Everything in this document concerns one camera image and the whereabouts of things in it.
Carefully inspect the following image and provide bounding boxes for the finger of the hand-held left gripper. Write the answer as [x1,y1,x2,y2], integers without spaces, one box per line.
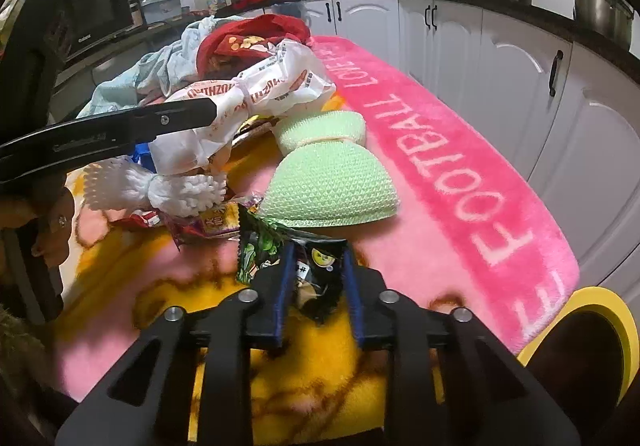
[127,98,219,144]

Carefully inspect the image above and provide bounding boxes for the large steel pot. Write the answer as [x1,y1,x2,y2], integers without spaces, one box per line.
[570,0,637,52]

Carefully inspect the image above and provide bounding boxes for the person's left hand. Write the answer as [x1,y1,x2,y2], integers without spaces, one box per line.
[0,186,77,277]

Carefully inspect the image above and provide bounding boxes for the green foam fruit net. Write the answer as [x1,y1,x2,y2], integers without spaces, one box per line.
[257,110,401,229]

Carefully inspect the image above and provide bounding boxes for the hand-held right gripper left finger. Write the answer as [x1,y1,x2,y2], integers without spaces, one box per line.
[55,241,299,446]

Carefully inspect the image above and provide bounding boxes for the red plush printed pouch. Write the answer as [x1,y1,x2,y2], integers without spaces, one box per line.
[195,16,313,76]

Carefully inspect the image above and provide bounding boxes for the pink printed blanket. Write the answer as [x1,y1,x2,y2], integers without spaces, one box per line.
[50,36,582,446]

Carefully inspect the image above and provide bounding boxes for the blue plastic wrapper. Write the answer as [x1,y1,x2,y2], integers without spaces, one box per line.
[125,142,154,173]

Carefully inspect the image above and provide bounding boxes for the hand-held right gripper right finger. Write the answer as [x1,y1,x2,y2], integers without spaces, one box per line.
[344,246,587,446]

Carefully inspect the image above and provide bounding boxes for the yellow trash bin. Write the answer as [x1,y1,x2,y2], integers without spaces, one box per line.
[517,286,640,446]

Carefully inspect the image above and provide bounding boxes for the white kitchen cabinets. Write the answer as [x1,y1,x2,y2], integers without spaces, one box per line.
[280,0,640,287]

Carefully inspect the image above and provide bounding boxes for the purple yellow cracker packet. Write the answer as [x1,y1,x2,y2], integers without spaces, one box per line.
[160,198,262,253]

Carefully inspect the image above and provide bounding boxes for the light blue printed cloth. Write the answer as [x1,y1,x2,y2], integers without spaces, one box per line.
[77,18,221,119]

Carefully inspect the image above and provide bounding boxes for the white printed plastic bag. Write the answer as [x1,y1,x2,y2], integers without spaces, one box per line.
[150,38,339,177]

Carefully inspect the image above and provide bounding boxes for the black microwave oven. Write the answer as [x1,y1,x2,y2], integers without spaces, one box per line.
[25,0,137,71]

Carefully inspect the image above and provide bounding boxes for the black cartoon snack packet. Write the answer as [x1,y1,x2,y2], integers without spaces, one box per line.
[235,203,351,325]

